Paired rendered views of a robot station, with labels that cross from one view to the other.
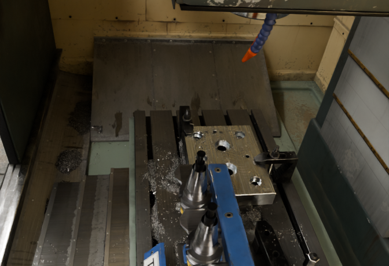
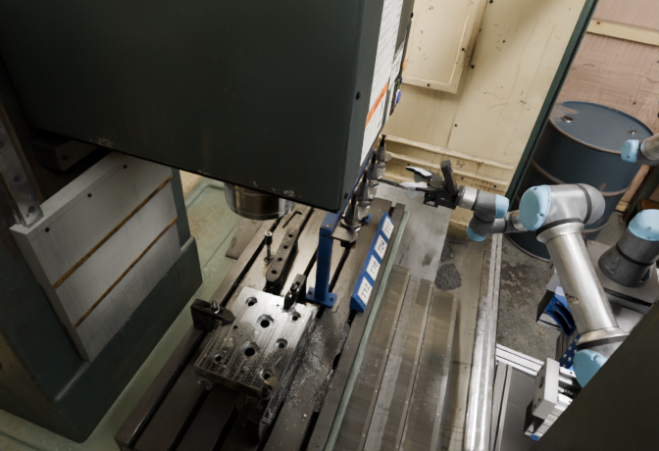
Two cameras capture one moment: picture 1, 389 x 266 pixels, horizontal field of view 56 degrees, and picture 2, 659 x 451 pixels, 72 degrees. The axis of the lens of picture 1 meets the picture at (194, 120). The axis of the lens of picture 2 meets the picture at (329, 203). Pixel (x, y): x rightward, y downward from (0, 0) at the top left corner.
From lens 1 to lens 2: 1.45 m
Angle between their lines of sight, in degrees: 97
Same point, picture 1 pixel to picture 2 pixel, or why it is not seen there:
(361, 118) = (117, 270)
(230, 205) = not seen: hidden behind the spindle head
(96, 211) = (379, 432)
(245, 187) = (265, 300)
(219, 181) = (332, 219)
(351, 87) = (85, 285)
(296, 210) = (222, 296)
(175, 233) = (332, 319)
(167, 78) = not seen: outside the picture
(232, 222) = not seen: hidden behind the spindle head
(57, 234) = (422, 424)
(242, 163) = (246, 322)
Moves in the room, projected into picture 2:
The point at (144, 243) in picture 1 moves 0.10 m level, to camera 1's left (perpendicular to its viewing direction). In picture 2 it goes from (359, 322) to (387, 336)
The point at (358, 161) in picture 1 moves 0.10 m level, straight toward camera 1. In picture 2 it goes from (137, 280) to (172, 271)
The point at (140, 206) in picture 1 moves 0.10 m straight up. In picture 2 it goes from (350, 353) to (354, 333)
